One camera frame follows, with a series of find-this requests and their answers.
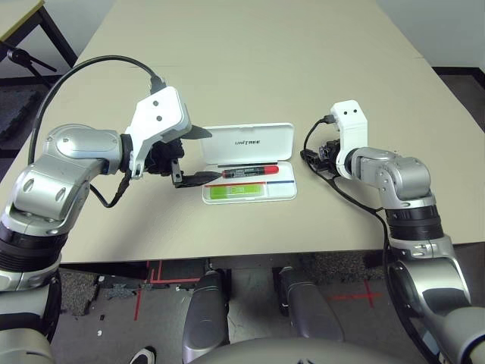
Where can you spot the grey carpet piece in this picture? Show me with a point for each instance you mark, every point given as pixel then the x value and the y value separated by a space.
pixel 77 292

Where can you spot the black tripod stand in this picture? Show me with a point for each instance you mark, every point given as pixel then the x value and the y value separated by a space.
pixel 15 55

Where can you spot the grey robot torso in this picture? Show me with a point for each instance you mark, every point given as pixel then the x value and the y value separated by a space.
pixel 295 352

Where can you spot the grey robot left leg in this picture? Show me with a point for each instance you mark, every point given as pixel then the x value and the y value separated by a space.
pixel 206 311

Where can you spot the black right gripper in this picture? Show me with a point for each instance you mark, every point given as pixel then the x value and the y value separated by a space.
pixel 333 167

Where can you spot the white sneaker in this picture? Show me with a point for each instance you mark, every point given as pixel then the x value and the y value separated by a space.
pixel 143 355

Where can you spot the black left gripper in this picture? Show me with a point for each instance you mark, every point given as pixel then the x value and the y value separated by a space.
pixel 166 155

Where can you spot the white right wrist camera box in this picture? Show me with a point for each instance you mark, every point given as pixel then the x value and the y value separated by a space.
pixel 352 125

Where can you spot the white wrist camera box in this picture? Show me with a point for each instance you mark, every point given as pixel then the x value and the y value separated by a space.
pixel 352 125
pixel 159 113

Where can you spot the white plastic pencil case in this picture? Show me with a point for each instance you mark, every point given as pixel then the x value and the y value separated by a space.
pixel 250 142

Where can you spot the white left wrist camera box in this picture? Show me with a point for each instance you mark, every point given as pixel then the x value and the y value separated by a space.
pixel 159 113

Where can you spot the green glue stick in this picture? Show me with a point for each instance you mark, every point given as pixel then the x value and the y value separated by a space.
pixel 236 192

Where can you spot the grey robot leg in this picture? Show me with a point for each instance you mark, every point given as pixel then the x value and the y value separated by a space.
pixel 206 311
pixel 307 307

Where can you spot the beige side table black frame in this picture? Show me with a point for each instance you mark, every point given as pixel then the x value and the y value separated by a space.
pixel 19 19

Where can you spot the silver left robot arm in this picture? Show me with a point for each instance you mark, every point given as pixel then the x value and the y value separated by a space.
pixel 57 170

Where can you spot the black marker red cap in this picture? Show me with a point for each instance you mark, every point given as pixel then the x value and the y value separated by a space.
pixel 250 171

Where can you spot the grey robot right leg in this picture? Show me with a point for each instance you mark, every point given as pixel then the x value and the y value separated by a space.
pixel 307 307

